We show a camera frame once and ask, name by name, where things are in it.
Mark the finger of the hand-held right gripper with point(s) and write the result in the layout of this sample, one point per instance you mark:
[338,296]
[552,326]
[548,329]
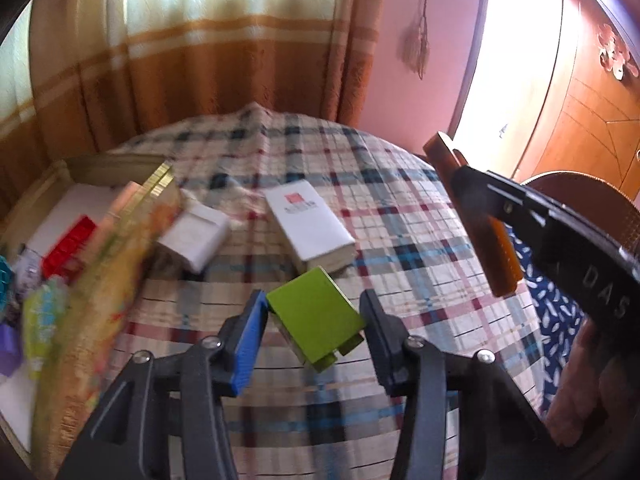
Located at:
[505,200]

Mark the white box with red label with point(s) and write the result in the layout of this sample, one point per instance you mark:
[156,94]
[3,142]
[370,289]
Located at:
[310,230]

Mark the wooden door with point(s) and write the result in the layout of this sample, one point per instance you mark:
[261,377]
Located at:
[590,120]

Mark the silver foil wrapped packet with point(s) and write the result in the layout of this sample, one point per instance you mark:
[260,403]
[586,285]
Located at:
[27,272]

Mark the green building block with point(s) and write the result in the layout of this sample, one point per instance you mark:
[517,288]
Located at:
[315,315]

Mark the purple box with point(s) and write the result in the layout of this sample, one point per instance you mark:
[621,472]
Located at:
[7,352]

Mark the white power adapter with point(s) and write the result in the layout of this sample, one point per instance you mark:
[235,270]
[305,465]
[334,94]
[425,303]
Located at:
[192,237]

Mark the hanging tassel ornament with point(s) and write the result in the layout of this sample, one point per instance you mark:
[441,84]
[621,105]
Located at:
[415,45]

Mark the brown wooden comb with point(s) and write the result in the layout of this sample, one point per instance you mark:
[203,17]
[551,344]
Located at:
[487,245]

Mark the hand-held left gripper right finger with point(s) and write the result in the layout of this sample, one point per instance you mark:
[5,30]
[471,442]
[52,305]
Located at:
[380,345]

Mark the red building block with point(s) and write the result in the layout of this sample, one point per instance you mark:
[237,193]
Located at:
[67,247]

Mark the orange striped curtain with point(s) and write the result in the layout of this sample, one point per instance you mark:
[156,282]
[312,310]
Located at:
[200,60]

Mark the pink flower decal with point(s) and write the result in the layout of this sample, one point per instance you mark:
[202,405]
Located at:
[615,52]

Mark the gold patterned gift box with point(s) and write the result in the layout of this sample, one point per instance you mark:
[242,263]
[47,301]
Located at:
[90,320]

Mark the person's right hand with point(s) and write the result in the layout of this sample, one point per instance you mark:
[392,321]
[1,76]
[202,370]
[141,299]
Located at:
[585,385]

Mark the blue feather print clothing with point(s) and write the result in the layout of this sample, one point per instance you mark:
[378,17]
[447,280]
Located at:
[550,310]

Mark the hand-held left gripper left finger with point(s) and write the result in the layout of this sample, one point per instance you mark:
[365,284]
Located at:
[250,340]

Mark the teal plastic item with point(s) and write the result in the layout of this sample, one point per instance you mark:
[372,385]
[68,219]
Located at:
[4,285]

